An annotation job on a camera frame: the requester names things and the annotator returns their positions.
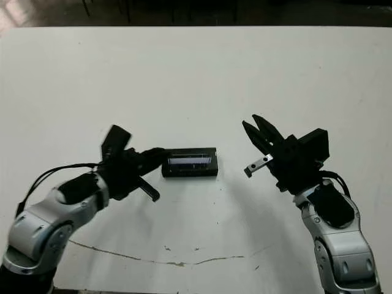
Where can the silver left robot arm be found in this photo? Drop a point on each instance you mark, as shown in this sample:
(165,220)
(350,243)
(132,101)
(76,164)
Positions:
(39,220)

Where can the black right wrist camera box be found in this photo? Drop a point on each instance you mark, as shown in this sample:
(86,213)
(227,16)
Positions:
(315,145)

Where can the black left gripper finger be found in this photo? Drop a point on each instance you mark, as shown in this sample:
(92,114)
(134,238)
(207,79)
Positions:
(151,167)
(153,154)

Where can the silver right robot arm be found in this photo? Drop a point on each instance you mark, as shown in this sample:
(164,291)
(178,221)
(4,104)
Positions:
(343,245)

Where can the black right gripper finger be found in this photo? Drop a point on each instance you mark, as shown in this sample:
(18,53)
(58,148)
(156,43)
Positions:
(269,133)
(257,139)

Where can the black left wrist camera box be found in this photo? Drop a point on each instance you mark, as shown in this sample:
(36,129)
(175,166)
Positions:
(114,139)

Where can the black box lid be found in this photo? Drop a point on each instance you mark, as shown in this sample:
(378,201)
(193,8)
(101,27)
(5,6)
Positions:
(190,162)

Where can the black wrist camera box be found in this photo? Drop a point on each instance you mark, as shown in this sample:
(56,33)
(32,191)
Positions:
(114,139)
(315,145)

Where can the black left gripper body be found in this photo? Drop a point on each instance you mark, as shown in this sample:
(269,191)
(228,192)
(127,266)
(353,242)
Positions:
(122,174)

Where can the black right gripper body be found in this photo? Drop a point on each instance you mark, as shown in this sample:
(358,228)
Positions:
(292,168)

